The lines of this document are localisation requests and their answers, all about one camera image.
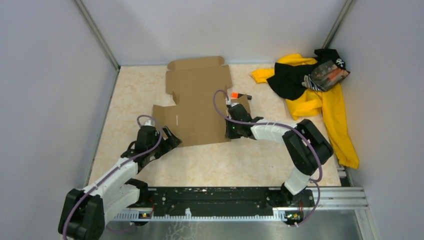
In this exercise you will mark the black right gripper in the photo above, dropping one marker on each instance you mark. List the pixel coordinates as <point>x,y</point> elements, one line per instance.
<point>229,135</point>

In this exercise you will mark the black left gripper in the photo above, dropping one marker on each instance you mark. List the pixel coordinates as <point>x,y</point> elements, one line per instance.
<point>173,142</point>

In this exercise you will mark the brown cardboard box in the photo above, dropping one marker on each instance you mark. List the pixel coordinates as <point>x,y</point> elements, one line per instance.
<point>193,83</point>

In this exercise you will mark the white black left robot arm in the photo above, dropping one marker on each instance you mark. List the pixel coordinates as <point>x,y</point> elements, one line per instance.
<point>87,211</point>

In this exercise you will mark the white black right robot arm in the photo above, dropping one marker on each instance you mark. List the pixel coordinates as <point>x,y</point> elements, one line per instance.
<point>307,147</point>

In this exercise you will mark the orange black highlighter marker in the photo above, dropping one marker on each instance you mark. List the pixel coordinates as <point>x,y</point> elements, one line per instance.
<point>237,95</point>

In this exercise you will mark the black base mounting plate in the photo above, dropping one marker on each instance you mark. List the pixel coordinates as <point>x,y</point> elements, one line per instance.
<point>218,201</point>

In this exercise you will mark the black printed garment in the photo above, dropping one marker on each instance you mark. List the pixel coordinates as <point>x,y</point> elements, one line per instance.
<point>290,82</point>

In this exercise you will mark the yellow garment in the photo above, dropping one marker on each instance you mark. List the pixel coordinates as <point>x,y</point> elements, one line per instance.
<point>332,107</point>

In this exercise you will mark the aluminium frame rail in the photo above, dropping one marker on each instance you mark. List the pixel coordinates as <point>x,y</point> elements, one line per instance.
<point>326,199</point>

